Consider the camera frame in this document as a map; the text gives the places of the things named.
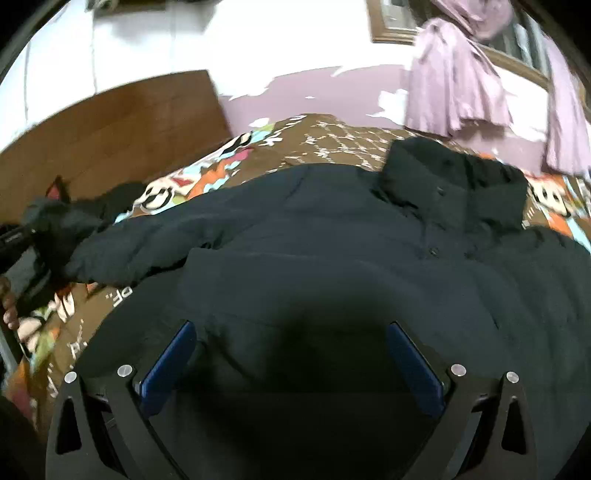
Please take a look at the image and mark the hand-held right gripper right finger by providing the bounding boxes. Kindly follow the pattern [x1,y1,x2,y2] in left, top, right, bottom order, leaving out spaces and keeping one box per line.
[387,320,539,480]

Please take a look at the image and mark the brown cartoon printed bed sheet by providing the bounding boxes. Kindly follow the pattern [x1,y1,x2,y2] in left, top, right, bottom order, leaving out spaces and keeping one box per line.
[0,113,591,428]

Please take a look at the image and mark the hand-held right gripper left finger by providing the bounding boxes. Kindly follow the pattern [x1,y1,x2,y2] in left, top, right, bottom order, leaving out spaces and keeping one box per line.
[46,319,197,480]

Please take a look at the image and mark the black jacket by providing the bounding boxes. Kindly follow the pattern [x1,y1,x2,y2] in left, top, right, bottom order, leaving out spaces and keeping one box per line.
[67,137,591,480]

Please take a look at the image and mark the wooden headboard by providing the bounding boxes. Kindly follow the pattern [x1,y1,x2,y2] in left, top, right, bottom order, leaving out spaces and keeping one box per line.
[0,69,234,222]

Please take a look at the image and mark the wooden window frame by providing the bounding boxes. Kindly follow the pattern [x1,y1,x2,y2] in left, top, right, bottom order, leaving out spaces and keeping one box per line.
[369,0,555,88]

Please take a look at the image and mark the person's left hand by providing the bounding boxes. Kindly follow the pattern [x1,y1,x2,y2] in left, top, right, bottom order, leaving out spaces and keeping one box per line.
[0,276,20,331]

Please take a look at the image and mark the dark clothes pile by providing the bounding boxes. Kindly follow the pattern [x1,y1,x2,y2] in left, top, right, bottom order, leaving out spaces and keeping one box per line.
[21,181,146,280]

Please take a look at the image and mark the pink curtain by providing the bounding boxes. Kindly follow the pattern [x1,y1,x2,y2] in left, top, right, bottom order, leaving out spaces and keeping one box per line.
[405,0,514,138]
[540,34,591,177]

